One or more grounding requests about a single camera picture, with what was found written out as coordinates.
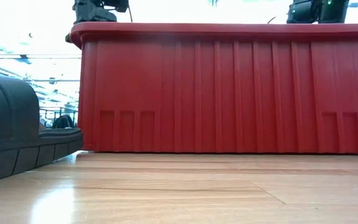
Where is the black rubber slide sandal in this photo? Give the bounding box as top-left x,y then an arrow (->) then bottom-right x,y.
0,73 -> 84,185

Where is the black chair backrest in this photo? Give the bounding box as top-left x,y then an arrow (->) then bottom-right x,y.
52,114 -> 74,129

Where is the red plastic bin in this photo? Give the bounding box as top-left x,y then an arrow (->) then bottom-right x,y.
69,21 -> 358,155

